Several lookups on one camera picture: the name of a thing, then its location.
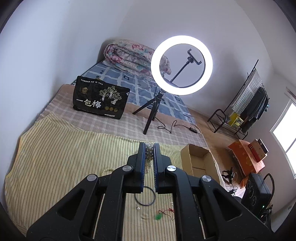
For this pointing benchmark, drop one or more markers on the dark hanging clothes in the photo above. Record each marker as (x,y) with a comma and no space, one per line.
(254,110)

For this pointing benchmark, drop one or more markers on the striped hanging cloth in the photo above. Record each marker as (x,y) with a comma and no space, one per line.
(247,92)

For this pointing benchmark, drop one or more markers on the blue bangle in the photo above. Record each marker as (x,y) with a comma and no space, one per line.
(146,198)

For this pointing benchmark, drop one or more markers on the yellow box on rack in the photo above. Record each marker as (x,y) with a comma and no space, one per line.
(235,120)

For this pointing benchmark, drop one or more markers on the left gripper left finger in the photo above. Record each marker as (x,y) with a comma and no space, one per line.
(94,209)

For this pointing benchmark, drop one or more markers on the striped yellow cloth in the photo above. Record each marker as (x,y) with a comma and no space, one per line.
(54,156)

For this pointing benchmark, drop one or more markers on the brown box on orange box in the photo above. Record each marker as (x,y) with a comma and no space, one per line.
(258,149)

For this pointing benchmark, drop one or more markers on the phone holder clamp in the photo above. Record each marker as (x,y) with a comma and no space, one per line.
(190,59)

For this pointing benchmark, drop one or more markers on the black speaker case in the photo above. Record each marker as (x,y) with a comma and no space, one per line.
(257,195)

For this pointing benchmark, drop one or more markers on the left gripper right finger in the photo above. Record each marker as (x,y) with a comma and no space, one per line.
(203,209)

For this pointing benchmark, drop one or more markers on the cardboard box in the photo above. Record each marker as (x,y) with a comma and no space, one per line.
(198,161)

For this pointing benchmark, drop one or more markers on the window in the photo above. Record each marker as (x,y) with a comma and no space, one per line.
(284,130)

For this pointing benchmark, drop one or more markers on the folded floral quilt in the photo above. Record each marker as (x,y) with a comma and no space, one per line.
(129,56)

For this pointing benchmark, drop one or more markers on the black clothes rack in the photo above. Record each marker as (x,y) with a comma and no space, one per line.
(228,121)

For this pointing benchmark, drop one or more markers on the black snack bag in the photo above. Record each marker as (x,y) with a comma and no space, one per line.
(97,97)

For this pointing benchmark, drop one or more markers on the blue patterned bedsheet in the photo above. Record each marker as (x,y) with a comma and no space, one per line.
(142,89)

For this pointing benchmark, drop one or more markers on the small black tripod on floor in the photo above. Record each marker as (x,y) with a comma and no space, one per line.
(229,175)

